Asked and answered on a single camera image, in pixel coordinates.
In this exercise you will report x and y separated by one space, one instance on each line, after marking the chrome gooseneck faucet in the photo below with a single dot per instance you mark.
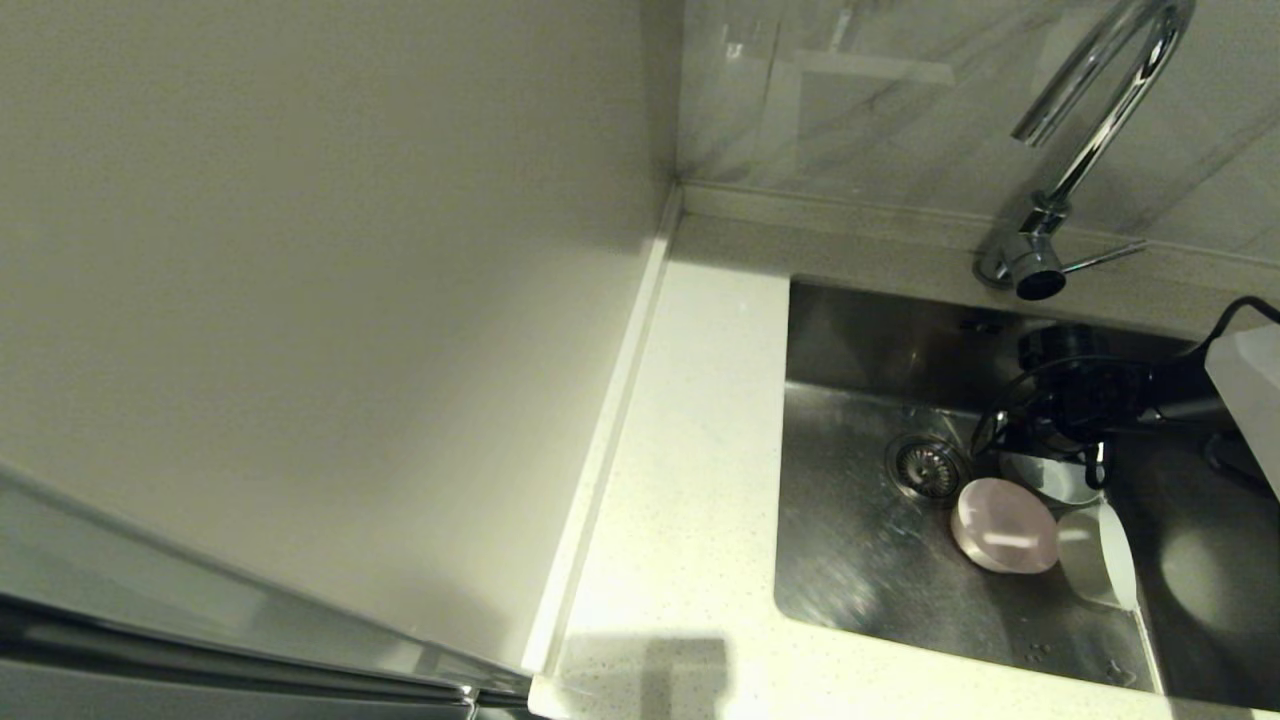
1035 265

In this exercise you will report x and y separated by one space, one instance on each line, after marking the white cabinet side panel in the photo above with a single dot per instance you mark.
300 250

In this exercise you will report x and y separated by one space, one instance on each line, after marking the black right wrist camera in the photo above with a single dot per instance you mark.
1060 345

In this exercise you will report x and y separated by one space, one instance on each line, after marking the round metal drain strainer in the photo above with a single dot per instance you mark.
927 468

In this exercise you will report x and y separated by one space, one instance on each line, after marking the stainless steel sink basin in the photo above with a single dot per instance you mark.
870 580

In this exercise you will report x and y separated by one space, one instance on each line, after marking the pink bowl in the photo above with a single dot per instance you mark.
1005 526

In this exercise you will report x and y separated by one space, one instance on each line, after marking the white bowl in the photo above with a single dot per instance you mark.
1100 558

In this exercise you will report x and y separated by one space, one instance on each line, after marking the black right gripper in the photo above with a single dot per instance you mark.
1085 405

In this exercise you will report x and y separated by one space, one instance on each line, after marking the blue grey bowl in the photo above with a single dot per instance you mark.
1050 478

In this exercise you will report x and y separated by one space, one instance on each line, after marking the white countertop edge strip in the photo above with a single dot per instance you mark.
610 420

